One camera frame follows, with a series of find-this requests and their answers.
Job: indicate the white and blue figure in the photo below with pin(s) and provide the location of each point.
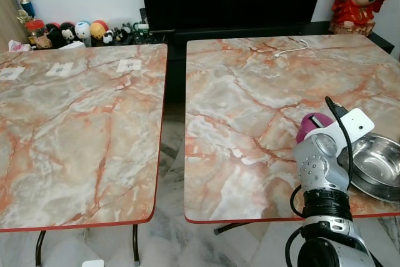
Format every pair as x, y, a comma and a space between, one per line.
83, 32

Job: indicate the black mouse figure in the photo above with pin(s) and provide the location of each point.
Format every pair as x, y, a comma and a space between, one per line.
67, 32

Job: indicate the marble folding table with labels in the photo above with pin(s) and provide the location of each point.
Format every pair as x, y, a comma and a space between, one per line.
75, 142

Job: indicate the red-lidded jar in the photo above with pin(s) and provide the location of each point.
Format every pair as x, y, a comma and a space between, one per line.
37, 34

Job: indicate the white paper label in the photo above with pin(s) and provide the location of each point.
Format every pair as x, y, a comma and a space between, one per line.
129, 65
60, 70
10, 73

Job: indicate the yellow and red figure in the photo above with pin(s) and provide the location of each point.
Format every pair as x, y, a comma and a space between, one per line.
98, 29

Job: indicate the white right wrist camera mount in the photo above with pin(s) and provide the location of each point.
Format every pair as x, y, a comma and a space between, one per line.
355, 124

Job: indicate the small white block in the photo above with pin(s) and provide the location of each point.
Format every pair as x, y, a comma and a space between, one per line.
93, 263

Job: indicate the pink and white bag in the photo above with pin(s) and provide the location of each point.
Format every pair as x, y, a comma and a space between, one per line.
19, 45

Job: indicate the black remote control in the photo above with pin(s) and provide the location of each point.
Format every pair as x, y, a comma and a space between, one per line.
143, 18

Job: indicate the purple cup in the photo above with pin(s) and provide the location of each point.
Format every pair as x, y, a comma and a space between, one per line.
309, 124

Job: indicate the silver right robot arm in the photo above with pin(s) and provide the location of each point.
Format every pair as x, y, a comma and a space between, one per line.
319, 167

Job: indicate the red and gold statue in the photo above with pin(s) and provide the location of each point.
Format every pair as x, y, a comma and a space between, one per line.
356, 4

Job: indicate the small panda figure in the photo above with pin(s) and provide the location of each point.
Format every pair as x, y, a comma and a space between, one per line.
108, 37

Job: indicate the black television stand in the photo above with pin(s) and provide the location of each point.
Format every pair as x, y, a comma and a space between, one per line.
250, 29

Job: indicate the stainless steel bowl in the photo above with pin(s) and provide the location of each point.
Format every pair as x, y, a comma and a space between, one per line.
375, 167

